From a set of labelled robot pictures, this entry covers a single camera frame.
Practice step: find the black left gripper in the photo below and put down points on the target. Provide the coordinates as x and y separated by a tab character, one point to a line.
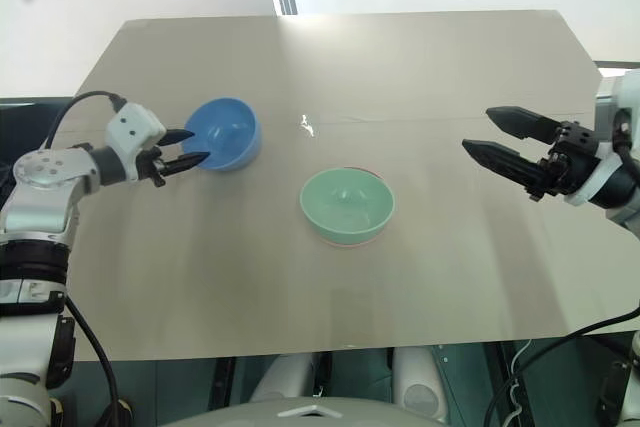
152	164

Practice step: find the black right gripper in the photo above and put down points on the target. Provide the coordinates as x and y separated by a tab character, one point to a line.
570	152

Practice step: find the blue plastic bowl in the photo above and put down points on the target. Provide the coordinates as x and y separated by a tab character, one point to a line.
225	132

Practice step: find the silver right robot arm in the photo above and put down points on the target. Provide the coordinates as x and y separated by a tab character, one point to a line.
625	222

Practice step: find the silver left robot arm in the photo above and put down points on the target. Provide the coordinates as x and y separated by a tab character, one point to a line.
47	187

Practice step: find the green plastic bowl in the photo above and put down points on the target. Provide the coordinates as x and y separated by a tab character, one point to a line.
345	207

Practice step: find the dark table leg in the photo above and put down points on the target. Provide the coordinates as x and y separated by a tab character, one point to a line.
223	379

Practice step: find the white rounded robot leg shell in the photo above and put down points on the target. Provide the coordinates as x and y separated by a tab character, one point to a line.
417	377
285	374

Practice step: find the grey robot torso shell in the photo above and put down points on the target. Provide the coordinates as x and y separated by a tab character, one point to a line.
310	414

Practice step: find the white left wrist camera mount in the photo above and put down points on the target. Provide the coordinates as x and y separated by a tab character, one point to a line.
132	124

